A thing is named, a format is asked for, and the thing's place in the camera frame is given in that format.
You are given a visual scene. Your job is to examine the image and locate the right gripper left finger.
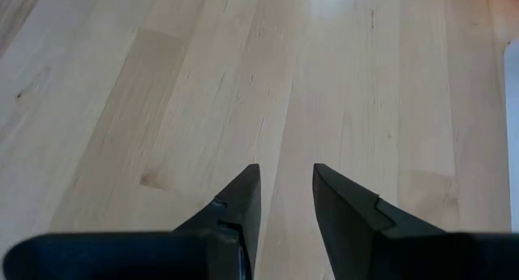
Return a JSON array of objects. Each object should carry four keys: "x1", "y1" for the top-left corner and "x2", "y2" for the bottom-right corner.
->
[{"x1": 2, "y1": 162, "x2": 262, "y2": 280}]

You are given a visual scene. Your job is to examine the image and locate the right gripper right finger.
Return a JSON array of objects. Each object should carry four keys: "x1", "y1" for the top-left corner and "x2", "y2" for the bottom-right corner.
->
[{"x1": 311, "y1": 162, "x2": 519, "y2": 280}]

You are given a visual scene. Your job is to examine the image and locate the clear plastic bin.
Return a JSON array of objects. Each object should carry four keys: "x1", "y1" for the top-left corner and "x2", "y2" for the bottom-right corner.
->
[{"x1": 503, "y1": 38, "x2": 519, "y2": 232}]

